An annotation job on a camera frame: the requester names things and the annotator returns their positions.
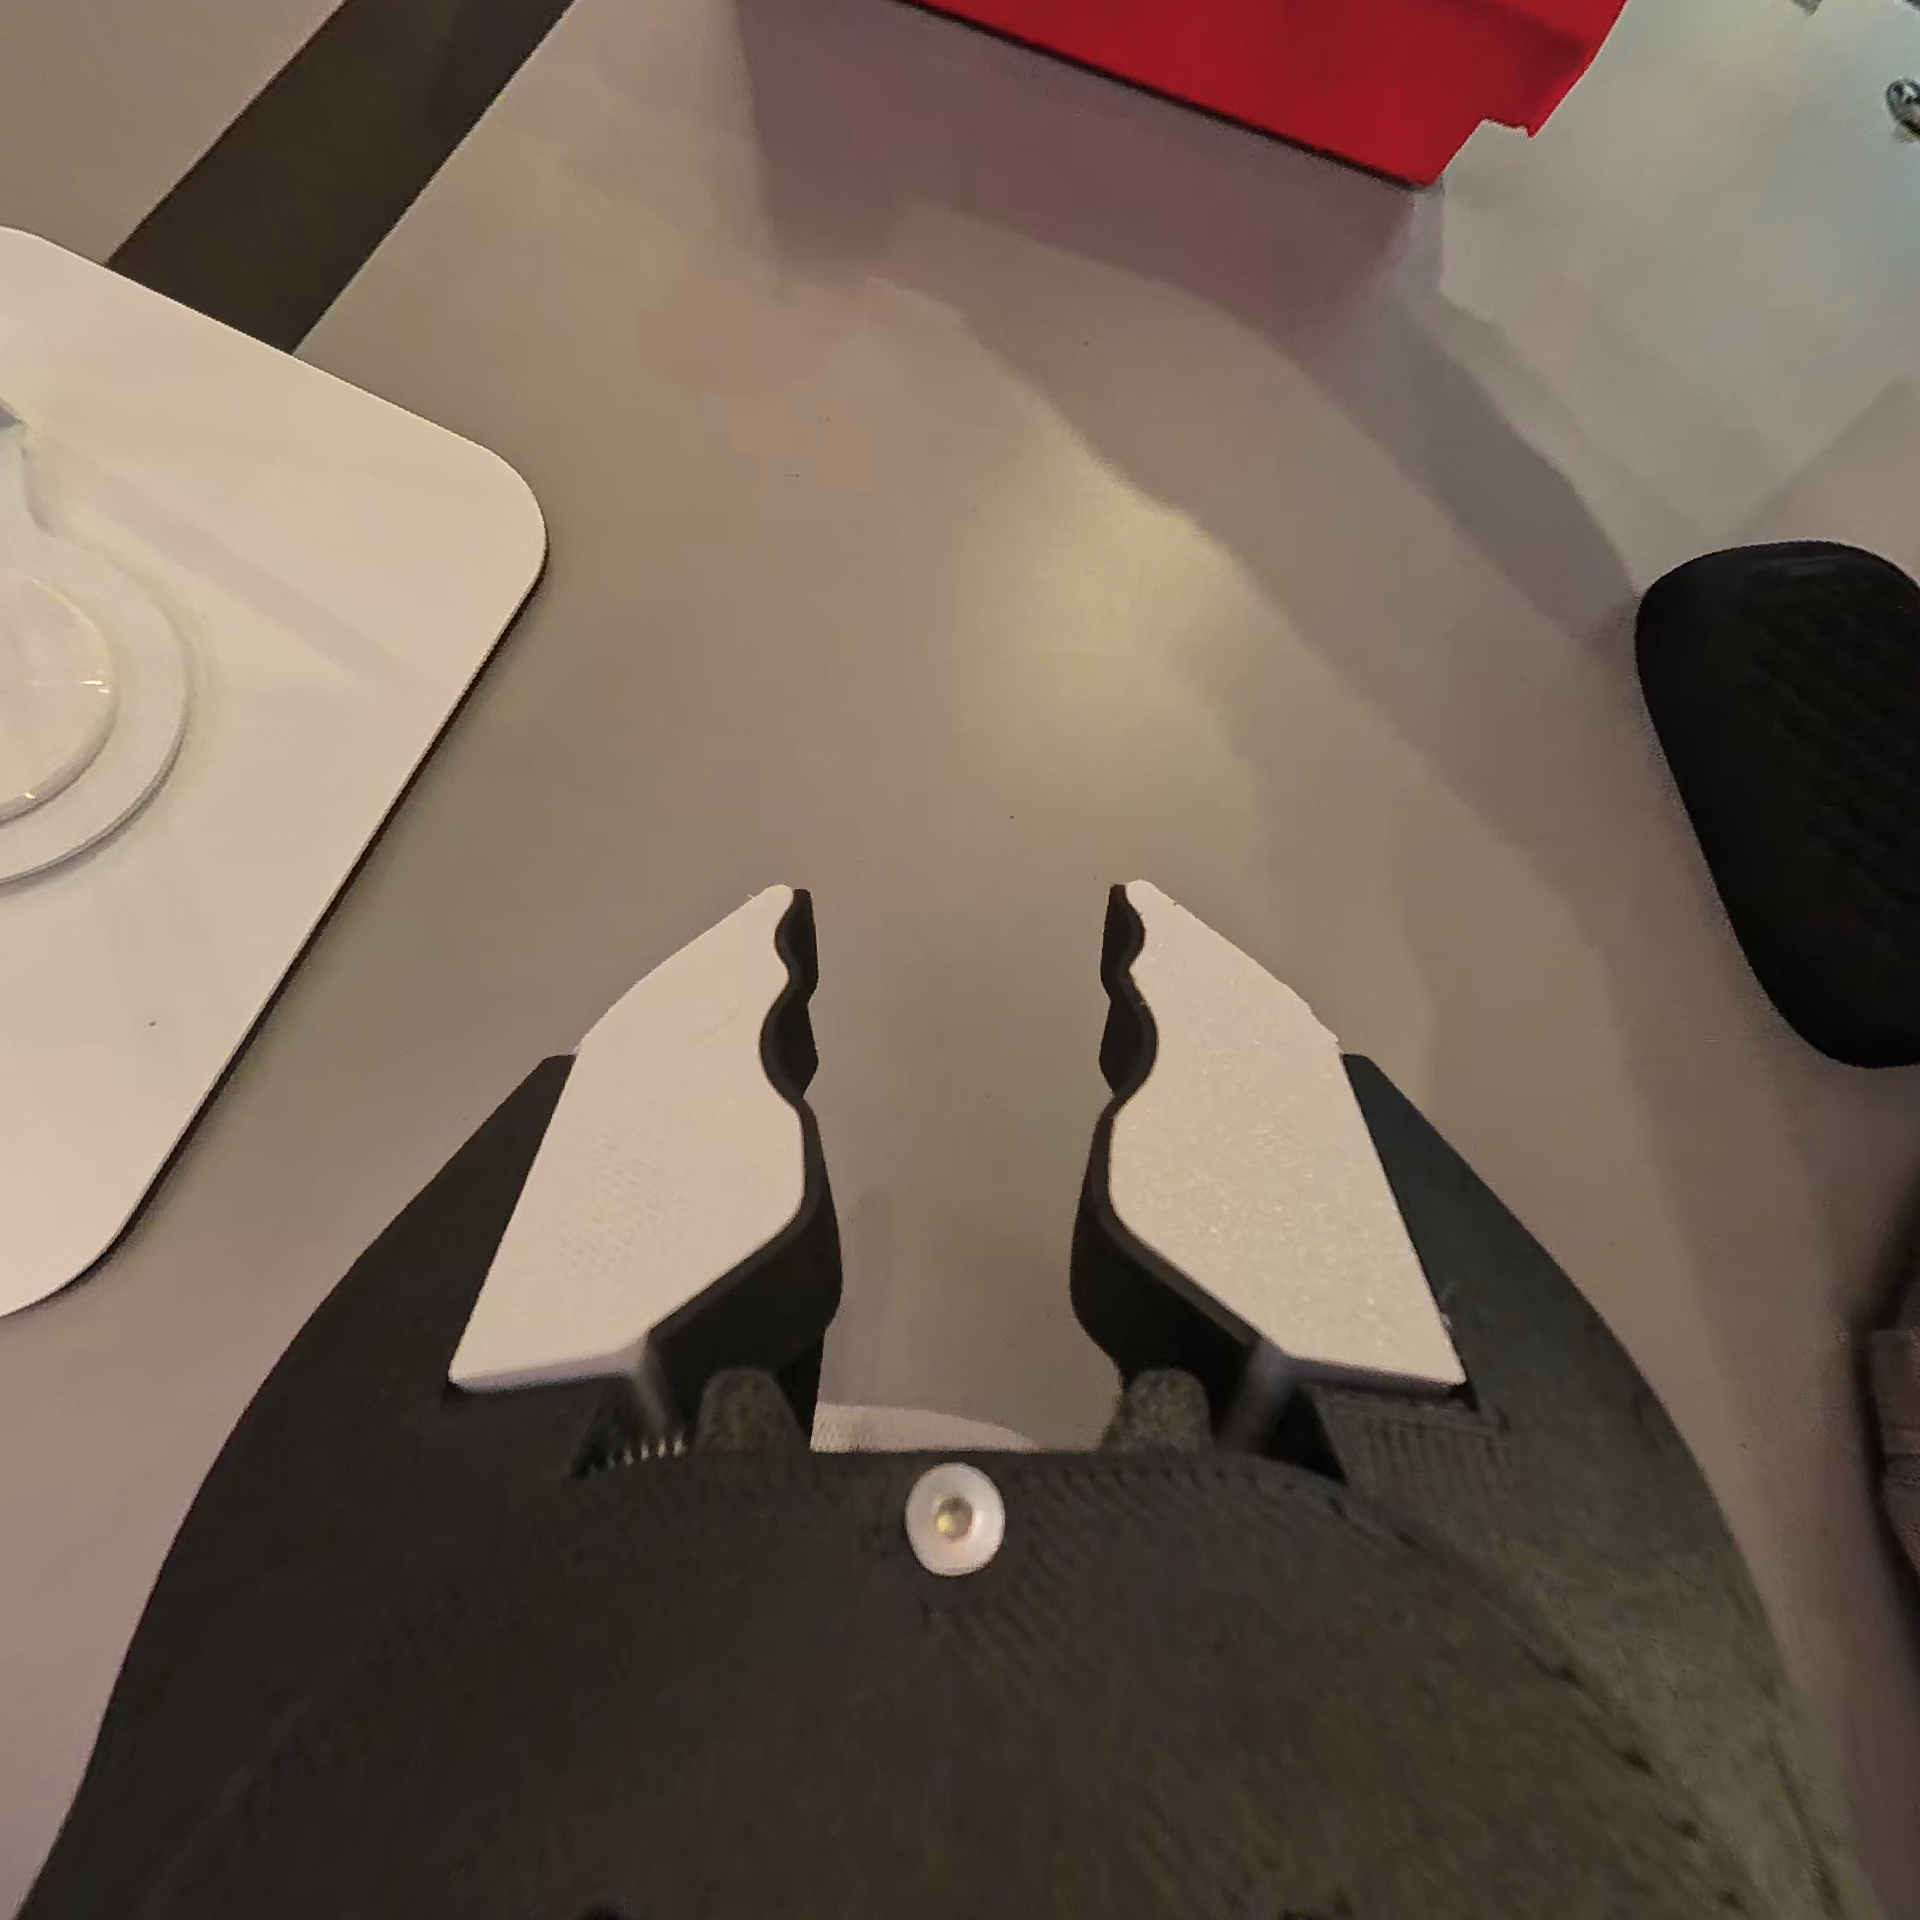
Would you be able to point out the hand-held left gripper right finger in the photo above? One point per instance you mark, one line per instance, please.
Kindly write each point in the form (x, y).
(1275, 1188)

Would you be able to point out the dark cloth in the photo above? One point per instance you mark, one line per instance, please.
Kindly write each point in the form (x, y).
(1801, 780)

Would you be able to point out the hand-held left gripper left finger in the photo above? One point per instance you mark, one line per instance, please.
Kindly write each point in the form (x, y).
(646, 1188)

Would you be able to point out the red plastic bin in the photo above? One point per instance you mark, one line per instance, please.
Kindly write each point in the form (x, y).
(1291, 77)

